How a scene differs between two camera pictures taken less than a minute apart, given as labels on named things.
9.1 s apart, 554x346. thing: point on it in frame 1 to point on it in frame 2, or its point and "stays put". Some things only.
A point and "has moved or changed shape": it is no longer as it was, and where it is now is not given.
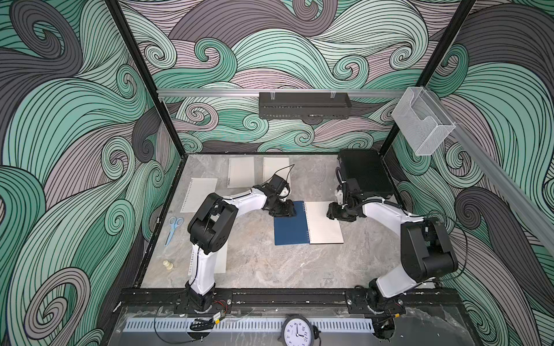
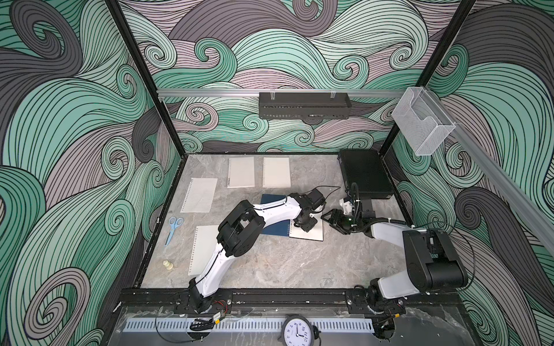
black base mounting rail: [291, 300] stays put
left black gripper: [288, 210] to [311, 225]
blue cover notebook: [310, 225] has moved or changed shape
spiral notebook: [278, 166] stays put
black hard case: [366, 167] stays put
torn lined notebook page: [199, 190] stays put
